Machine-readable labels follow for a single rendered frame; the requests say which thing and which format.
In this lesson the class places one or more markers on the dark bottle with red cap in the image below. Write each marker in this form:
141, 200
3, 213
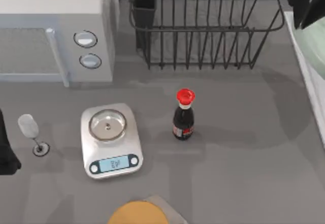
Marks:
183, 122

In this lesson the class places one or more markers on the silver kitchen scale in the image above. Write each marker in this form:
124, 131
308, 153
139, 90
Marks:
111, 142

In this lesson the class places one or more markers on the small microwave knob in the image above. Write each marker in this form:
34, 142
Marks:
90, 61

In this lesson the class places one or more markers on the black cutlery holder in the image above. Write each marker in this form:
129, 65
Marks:
143, 5

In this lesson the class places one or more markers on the large microwave knob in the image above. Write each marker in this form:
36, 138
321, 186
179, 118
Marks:
85, 39

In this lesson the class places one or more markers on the pale microwave oven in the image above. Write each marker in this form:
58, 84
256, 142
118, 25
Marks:
101, 18

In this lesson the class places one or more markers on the orange round disc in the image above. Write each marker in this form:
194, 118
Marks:
137, 213

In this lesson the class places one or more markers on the clear wine glass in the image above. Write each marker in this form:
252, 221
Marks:
28, 127

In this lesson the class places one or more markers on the microwave oven door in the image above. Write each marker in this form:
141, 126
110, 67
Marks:
28, 53

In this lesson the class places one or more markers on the white sink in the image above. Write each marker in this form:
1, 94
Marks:
309, 64

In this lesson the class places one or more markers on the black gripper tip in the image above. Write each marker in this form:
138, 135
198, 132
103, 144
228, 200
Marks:
6, 153

